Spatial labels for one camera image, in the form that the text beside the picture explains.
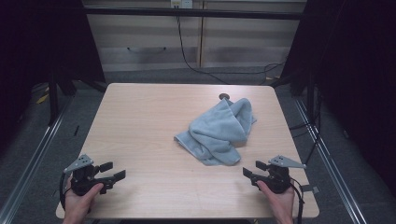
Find grey tape strip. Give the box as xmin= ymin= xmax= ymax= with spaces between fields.
xmin=300 ymin=184 xmax=320 ymax=194

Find long black wall cable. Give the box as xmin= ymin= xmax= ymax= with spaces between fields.
xmin=175 ymin=15 xmax=287 ymax=86

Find person's right hand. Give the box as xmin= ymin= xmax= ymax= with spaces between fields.
xmin=256 ymin=179 xmax=295 ymax=222

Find dark cabinet handle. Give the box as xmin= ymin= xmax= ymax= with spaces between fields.
xmin=126 ymin=46 xmax=167 ymax=53

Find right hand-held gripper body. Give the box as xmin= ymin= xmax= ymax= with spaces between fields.
xmin=257 ymin=155 xmax=307 ymax=195

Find light blue towel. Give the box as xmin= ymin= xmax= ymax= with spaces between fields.
xmin=173 ymin=97 xmax=258 ymax=167

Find person's left hand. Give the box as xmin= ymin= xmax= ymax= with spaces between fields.
xmin=63 ymin=182 xmax=105 ymax=219

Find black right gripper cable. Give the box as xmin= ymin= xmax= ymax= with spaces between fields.
xmin=289 ymin=176 xmax=305 ymax=224

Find white wall socket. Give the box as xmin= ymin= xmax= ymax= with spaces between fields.
xmin=169 ymin=0 xmax=194 ymax=9

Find black floor cables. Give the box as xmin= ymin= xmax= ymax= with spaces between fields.
xmin=289 ymin=87 xmax=323 ymax=166

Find black metal stand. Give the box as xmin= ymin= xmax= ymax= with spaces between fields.
xmin=47 ymin=70 xmax=61 ymax=127

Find metal floor rail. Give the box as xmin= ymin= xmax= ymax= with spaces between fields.
xmin=0 ymin=95 xmax=75 ymax=224
xmin=293 ymin=97 xmax=370 ymax=224

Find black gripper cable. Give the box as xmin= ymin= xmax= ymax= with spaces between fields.
xmin=58 ymin=172 xmax=75 ymax=211
xmin=289 ymin=176 xmax=305 ymax=224

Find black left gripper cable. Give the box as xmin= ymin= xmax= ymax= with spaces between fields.
xmin=58 ymin=172 xmax=75 ymax=211

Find black curtain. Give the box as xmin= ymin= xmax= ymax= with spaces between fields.
xmin=0 ymin=0 xmax=106 ymax=153
xmin=278 ymin=0 xmax=396 ymax=200

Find black horizontal metal bar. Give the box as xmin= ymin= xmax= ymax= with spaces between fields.
xmin=83 ymin=7 xmax=308 ymax=21

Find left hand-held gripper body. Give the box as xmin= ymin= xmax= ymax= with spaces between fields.
xmin=64 ymin=154 xmax=106 ymax=197

